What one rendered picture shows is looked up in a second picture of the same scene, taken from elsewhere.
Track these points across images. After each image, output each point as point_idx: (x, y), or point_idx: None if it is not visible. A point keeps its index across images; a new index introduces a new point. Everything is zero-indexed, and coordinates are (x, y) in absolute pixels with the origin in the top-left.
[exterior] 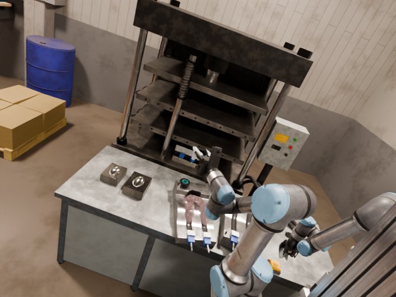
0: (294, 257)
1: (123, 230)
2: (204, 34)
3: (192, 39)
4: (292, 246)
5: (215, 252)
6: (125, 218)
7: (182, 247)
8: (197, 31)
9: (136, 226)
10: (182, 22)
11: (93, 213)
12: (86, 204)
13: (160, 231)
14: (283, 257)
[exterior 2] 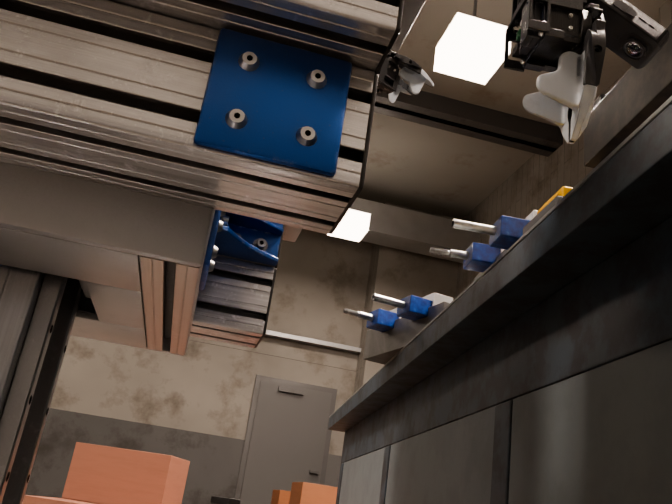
0: (528, 23)
1: (367, 471)
2: (666, 52)
3: (653, 81)
4: (513, 1)
5: (421, 330)
6: (355, 392)
7: (413, 430)
8: (655, 63)
9: (359, 401)
10: (635, 78)
11: (354, 453)
12: (339, 407)
13: (374, 374)
14: (575, 120)
